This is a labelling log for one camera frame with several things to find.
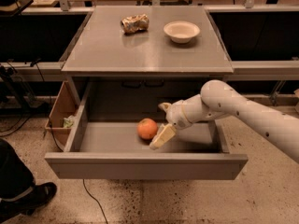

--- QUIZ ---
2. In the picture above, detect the crumpled green white paper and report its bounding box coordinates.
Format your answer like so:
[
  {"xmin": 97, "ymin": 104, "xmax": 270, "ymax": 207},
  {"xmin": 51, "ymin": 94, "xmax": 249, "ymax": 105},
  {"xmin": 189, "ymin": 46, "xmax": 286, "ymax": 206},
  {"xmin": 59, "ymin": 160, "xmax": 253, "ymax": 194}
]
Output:
[{"xmin": 63, "ymin": 115, "xmax": 75, "ymax": 128}]

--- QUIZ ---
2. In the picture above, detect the crumpled foil chip bag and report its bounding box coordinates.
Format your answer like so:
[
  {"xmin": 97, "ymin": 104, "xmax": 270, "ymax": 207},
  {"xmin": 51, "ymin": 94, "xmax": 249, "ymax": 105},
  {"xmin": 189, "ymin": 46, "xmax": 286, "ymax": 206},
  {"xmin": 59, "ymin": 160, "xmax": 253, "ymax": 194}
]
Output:
[{"xmin": 121, "ymin": 14, "xmax": 150, "ymax": 35}]

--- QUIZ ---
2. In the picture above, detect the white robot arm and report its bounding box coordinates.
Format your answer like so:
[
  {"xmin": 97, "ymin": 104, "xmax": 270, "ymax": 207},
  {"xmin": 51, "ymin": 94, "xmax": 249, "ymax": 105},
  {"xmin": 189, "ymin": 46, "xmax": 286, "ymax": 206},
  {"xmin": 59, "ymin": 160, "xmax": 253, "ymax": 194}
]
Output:
[{"xmin": 149, "ymin": 80, "xmax": 299, "ymax": 162}]

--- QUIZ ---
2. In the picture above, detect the orange fruit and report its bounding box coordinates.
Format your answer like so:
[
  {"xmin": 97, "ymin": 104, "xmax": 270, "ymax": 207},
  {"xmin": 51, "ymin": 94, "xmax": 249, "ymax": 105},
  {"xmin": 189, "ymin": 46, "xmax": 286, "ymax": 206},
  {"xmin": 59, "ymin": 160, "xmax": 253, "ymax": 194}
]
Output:
[{"xmin": 137, "ymin": 119, "xmax": 158, "ymax": 140}]

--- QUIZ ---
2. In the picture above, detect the open grey top drawer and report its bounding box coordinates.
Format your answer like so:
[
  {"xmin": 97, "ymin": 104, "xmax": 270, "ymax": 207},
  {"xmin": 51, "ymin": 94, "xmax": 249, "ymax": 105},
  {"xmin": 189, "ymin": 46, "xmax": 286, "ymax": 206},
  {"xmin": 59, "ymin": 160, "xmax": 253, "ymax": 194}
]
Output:
[{"xmin": 45, "ymin": 80, "xmax": 248, "ymax": 180}]

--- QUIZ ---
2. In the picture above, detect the dark trouser leg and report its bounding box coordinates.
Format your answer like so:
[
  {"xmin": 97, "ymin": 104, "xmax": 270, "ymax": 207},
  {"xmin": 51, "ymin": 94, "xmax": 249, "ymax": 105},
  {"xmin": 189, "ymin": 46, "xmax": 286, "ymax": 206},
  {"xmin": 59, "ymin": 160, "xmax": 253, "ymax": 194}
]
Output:
[{"xmin": 0, "ymin": 139, "xmax": 35, "ymax": 202}]

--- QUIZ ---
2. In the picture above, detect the white bowl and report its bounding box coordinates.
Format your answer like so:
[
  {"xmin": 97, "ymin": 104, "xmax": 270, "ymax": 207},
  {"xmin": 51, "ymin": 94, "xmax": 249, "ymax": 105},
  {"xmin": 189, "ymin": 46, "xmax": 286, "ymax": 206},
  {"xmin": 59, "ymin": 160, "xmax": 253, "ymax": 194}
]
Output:
[{"xmin": 164, "ymin": 21, "xmax": 200, "ymax": 44}]

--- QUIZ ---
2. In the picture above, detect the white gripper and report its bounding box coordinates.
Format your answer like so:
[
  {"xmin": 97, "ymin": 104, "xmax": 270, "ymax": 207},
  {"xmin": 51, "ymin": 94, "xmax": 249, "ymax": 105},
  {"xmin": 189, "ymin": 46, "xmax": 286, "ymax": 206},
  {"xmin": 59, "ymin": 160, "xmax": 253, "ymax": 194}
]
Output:
[{"xmin": 149, "ymin": 100, "xmax": 191, "ymax": 150}]

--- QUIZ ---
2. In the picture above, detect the black shoe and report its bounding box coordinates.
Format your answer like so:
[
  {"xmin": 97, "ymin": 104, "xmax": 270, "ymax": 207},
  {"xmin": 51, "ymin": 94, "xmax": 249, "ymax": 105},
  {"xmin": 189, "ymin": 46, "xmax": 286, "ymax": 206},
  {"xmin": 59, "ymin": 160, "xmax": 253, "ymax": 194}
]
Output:
[{"xmin": 0, "ymin": 182, "xmax": 57, "ymax": 223}]

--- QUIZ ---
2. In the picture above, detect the grey cabinet with top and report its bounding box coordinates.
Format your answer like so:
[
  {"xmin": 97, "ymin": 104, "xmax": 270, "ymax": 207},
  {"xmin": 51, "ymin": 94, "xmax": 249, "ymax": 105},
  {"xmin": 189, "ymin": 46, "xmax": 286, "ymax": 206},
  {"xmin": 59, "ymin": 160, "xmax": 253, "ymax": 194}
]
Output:
[{"xmin": 61, "ymin": 5, "xmax": 235, "ymax": 123}]

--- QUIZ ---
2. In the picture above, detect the black floor cable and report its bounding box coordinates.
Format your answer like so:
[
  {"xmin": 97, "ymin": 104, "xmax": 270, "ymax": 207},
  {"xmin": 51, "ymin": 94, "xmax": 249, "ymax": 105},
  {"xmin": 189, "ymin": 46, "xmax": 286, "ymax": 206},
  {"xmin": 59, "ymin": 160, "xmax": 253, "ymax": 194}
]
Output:
[{"xmin": 81, "ymin": 178, "xmax": 109, "ymax": 224}]

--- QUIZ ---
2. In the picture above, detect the cardboard box on floor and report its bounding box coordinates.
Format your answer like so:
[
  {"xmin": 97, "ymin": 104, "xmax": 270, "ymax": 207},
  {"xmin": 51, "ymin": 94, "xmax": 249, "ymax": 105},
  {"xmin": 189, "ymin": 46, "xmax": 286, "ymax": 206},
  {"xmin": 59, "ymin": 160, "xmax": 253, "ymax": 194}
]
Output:
[{"xmin": 45, "ymin": 81, "xmax": 78, "ymax": 147}]

